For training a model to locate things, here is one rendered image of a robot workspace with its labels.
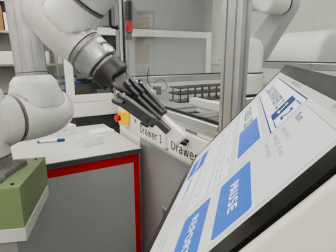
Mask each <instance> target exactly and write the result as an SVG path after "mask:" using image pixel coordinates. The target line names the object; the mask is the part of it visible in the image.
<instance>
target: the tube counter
mask: <svg viewBox="0 0 336 252"><path fill-rule="evenodd" d="M263 142H264V141H263V135H262V130H261V125H260V120H259V115H258V111H257V112H256V113H255V114H254V115H253V116H252V117H251V118H250V119H249V120H248V121H247V122H246V123H245V124H244V125H243V126H242V127H241V128H240V129H239V131H238V141H237V150H236V159H235V168H236V167H237V166H238V165H239V164H240V163H241V162H242V161H243V160H245V159H246V158H247V157H248V156H249V155H250V154H251V153H252V152H253V151H254V150H255V149H256V148H257V147H258V146H259V145H261V144H262V143H263Z"/></svg>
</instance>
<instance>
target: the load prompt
mask: <svg viewBox="0 0 336 252"><path fill-rule="evenodd" d="M259 99H260V102H261V105H262V109H263V112H264V116H265V119H266V122H267V126H268V129H269V133H270V135H271V134H272V133H273V132H274V131H275V130H277V129H278V128H279V127H280V126H281V125H282V124H283V123H284V122H285V121H286V120H287V119H288V118H289V117H290V116H291V115H293V114H294V113H295V112H296V111H297V110H298V109H299V108H300V107H301V106H302V105H303V104H304V103H305V102H306V101H307V100H309V98H307V97H306V96H305V95H303V94H302V93H300V92H299V91H297V90H296V89H295V88H293V87H292V86H290V85H289V84H287V83H286V82H285V81H283V80H282V79H280V78H279V77H278V78H277V79H276V80H275V81H274V82H273V83H272V84H271V85H270V86H269V87H268V89H267V90H266V91H265V92H264V93H263V94H262V95H261V96H260V97H259Z"/></svg>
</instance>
